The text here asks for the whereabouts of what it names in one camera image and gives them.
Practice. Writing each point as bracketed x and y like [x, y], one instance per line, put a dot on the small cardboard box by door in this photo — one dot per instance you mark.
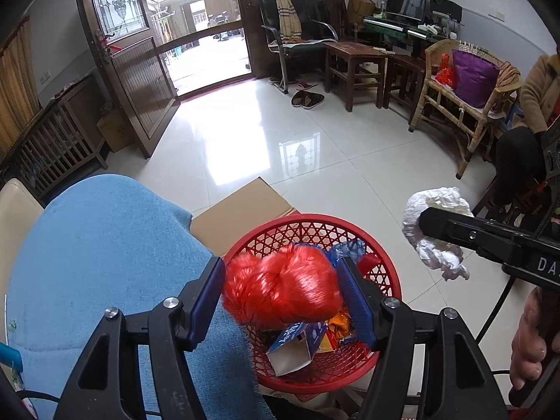
[114, 128]

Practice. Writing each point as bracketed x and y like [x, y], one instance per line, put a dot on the brown slippers pair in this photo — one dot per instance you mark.
[306, 99]

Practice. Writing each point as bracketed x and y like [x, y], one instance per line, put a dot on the wooden baby crib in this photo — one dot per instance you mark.
[61, 144]

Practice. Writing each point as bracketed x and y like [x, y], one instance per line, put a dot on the dark wooden stool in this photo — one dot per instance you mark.
[359, 66]

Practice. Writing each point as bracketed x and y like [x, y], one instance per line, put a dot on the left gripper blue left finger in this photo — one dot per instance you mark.
[201, 298]

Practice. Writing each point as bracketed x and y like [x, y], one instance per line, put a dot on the cardboard box on floor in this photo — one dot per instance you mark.
[222, 225]

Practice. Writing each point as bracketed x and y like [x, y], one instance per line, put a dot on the blue toothpaste box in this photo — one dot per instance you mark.
[295, 347]

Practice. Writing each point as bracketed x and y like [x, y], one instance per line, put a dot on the person's right hand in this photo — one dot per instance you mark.
[528, 347]

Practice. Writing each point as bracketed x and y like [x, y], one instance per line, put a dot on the orange foil wrapper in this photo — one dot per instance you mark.
[341, 326]

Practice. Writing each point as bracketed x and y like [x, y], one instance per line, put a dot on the teal thermos bottle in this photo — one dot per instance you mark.
[11, 357]

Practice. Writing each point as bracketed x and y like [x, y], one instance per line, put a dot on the red plastic bag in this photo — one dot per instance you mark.
[296, 283]

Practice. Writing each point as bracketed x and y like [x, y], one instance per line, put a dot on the metal frame armchair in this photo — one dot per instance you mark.
[291, 31]

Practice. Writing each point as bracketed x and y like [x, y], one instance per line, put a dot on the cream leather sofa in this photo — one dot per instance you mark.
[19, 210]

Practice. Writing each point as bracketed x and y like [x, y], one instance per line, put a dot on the seated person brown coat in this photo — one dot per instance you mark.
[520, 165]

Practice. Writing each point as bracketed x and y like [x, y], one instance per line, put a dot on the beige red curtain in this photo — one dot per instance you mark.
[18, 99]

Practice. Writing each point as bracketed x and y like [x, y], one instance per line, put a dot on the brown glass door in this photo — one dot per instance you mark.
[123, 41]

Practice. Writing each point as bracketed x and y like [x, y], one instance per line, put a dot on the rattan chair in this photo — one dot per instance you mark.
[439, 106]

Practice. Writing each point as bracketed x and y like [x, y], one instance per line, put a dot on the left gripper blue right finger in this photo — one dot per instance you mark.
[362, 298]

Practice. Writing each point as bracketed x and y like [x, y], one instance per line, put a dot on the red plastic trash basket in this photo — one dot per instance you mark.
[352, 359]

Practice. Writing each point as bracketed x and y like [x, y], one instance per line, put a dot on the blue plastic bag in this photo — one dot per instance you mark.
[354, 249]

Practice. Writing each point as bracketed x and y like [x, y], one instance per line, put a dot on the white paper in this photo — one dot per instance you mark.
[435, 254]

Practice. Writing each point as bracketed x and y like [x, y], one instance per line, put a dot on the blue tablecloth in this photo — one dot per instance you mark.
[109, 241]

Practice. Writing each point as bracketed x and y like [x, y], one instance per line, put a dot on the purple cushion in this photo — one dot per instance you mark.
[475, 78]

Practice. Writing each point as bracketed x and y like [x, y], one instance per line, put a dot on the dark desk with keyboard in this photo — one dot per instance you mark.
[416, 24]

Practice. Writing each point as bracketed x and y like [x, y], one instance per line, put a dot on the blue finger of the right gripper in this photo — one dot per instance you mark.
[461, 230]

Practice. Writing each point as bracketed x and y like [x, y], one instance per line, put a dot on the red white medicine box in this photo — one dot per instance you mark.
[328, 344]

